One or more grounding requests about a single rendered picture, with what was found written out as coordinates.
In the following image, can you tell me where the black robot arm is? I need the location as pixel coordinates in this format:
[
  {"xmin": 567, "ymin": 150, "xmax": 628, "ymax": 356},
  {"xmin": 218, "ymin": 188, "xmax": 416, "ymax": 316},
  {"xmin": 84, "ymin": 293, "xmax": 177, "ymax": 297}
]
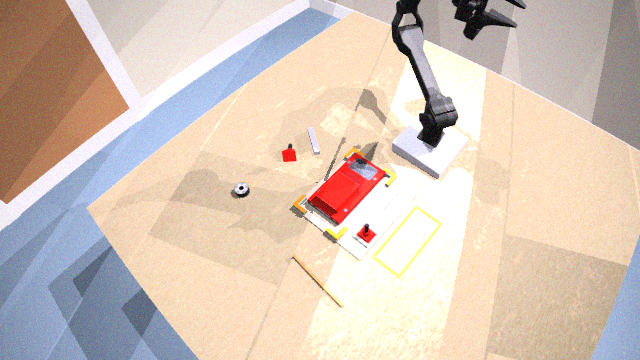
[{"xmin": 392, "ymin": 0, "xmax": 477, "ymax": 148}]

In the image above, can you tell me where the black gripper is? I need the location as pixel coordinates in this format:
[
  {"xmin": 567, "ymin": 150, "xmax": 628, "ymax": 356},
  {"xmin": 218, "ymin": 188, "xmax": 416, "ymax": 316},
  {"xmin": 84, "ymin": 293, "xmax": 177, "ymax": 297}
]
[{"xmin": 463, "ymin": 0, "xmax": 527, "ymax": 40}]

